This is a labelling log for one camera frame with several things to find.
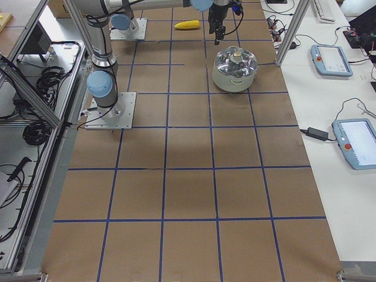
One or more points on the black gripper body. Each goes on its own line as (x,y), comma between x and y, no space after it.
(216,12)

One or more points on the far teach pendant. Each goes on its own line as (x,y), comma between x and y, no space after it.
(330,61)

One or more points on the glass pot lid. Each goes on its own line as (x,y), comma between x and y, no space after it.
(236,62)

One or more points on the pale green steel pot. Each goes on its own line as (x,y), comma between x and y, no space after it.
(229,84)

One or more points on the teach pendant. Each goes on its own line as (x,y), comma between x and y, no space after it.
(330,61)
(356,140)

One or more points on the near teach pendant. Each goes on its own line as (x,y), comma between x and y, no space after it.
(356,140)

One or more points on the aluminium frame post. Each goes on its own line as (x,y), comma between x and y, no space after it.
(291,31)

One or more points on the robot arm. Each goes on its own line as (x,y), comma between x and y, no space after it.
(101,83)
(127,7)

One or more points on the yellow corn cob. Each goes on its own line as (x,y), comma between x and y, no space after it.
(187,25)

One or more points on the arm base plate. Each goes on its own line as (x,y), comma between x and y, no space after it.
(129,30)
(119,117)

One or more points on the black power adapter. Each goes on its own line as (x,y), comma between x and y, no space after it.
(317,134)

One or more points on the cardboard box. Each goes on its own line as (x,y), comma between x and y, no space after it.
(59,9)

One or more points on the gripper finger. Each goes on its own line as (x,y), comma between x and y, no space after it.
(211,26)
(219,34)

